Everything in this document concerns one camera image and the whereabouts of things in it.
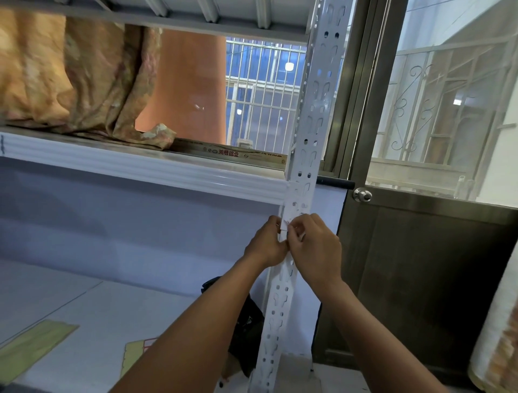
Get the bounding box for person's right hand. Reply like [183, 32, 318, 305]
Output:
[286, 213, 345, 303]

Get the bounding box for person's left hand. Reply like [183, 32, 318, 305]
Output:
[242, 215, 290, 270]

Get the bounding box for white perforated shelf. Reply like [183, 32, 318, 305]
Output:
[247, 0, 355, 393]

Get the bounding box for person's left forearm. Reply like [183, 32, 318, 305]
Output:
[109, 255, 272, 393]

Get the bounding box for person's right forearm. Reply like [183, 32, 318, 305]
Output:
[322, 281, 448, 393]

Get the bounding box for grey ribbed shelf board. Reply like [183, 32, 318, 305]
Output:
[0, 0, 321, 45]

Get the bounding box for black plastic bag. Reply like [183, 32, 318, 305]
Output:
[201, 276, 265, 377]

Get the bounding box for dark brown glazed door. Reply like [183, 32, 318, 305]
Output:
[313, 0, 518, 385]

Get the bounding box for white window security bars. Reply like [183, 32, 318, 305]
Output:
[225, 37, 312, 154]

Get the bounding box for yellow sheet of red-bordered labels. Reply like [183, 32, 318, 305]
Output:
[120, 336, 159, 380]

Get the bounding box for orange-brown panel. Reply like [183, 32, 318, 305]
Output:
[135, 29, 227, 146]

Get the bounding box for ornate white metal grille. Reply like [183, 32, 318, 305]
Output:
[372, 36, 518, 199]

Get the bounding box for orange patterned cloth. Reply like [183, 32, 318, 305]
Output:
[0, 8, 177, 151]

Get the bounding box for plain yellow backing paper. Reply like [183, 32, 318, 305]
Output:
[0, 320, 80, 385]

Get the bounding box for aluminium window frame rail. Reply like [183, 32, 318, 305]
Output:
[172, 137, 337, 171]

